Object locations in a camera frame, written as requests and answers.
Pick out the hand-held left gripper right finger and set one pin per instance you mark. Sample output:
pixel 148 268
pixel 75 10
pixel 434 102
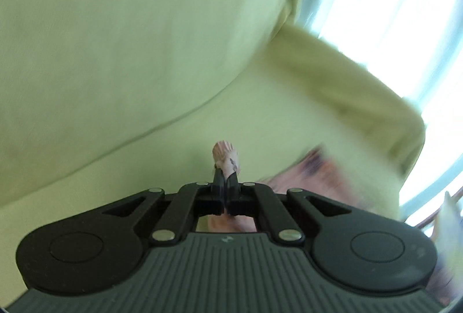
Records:
pixel 232 191

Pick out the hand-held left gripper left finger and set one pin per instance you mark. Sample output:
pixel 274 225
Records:
pixel 218 191

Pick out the pink patterned garment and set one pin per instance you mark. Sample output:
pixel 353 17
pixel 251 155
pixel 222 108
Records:
pixel 226 157

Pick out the green covered sofa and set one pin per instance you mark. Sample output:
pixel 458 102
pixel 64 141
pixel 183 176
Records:
pixel 108 45

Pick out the blurred white cloth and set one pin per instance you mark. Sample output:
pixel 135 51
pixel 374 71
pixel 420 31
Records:
pixel 450 226

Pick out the sheer window curtain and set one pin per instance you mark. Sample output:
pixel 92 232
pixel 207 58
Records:
pixel 383 9

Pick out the wooden chair frame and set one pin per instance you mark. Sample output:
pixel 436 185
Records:
pixel 430 219

